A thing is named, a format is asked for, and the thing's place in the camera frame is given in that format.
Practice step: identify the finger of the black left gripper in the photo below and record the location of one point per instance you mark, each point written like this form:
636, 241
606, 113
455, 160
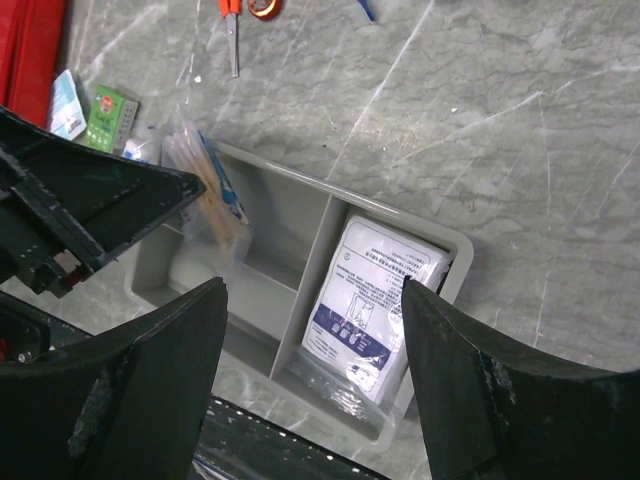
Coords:
68, 210

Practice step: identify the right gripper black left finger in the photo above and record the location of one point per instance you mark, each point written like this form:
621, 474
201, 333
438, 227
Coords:
128, 403

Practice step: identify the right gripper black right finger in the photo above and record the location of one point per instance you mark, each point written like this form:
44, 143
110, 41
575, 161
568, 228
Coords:
492, 407

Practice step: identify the light blue gauze packet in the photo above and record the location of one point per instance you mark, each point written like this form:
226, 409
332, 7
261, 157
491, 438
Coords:
66, 117

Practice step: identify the white blue instruction packet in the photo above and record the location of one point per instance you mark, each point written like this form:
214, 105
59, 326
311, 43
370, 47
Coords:
353, 351

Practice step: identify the cotton swabs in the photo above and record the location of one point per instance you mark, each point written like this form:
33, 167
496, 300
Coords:
215, 226

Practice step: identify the red first aid pouch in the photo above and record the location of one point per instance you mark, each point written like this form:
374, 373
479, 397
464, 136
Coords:
30, 36

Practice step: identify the green medicine box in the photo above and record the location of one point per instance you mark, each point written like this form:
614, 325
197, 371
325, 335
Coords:
111, 119

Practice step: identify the grey plastic divided tray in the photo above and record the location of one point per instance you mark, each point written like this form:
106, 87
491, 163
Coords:
297, 221

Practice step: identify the small round balm tin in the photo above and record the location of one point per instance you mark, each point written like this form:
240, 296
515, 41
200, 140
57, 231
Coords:
265, 10

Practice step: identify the blue plastic tweezers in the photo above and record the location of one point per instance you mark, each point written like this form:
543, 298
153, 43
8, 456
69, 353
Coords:
367, 10

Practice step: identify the black mounting base rail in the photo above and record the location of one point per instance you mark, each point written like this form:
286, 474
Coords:
237, 444

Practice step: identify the orange handled scissors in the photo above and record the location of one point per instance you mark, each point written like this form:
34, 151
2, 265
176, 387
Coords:
230, 11

